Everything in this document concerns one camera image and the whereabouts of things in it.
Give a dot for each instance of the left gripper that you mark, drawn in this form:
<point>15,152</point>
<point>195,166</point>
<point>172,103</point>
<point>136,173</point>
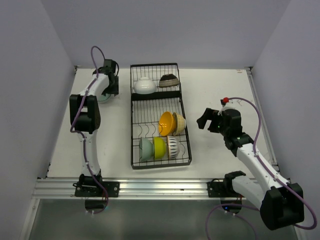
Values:
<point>114,90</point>

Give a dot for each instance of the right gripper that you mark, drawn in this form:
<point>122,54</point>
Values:
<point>209,113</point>

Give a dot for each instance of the white bowl yellow sun dots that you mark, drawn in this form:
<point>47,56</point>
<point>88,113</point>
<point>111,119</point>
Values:
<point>180,124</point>

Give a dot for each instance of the pale green celadon bowl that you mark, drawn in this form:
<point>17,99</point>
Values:
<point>102,99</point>

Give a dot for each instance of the orange yellow bowl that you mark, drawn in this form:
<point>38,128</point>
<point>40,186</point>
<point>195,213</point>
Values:
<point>166,124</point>

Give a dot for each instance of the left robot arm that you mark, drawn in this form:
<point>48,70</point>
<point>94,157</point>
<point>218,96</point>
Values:
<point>85,117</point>

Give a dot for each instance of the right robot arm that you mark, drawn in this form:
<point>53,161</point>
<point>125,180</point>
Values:
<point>278,201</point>

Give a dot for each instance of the white ceramic bowl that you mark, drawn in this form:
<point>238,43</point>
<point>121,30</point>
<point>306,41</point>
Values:
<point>144,86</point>

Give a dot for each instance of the white black striped bowl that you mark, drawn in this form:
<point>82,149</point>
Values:
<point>173,147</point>

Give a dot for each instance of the dark patterned bowl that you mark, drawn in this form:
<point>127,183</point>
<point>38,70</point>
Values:
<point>168,80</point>

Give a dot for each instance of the lime yellow bowl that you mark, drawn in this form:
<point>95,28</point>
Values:
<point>159,148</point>

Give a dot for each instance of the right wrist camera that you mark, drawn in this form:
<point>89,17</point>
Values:
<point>228,103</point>

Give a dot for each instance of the black wire dish rack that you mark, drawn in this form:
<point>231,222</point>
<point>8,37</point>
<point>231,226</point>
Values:
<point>146,111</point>

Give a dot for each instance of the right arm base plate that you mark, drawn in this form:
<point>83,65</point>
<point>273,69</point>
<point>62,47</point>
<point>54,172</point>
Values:
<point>217,189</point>

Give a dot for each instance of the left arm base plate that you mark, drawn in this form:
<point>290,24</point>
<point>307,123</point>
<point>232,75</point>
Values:
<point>93,190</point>

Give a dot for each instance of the aluminium mounting rail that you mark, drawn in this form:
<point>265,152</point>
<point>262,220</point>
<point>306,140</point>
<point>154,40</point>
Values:
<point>129,188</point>

